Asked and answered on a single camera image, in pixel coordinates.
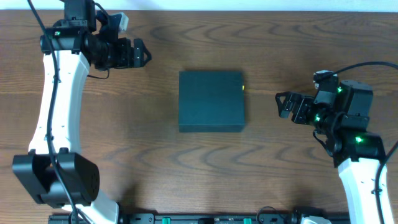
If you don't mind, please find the black gift box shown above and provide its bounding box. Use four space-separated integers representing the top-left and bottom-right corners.
178 71 246 133

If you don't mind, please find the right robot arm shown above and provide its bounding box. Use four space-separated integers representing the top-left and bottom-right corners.
275 80 394 223

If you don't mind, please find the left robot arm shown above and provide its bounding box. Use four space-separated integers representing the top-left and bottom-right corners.
12 0 152 223

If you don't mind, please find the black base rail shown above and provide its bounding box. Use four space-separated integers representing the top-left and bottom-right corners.
48 205 352 224

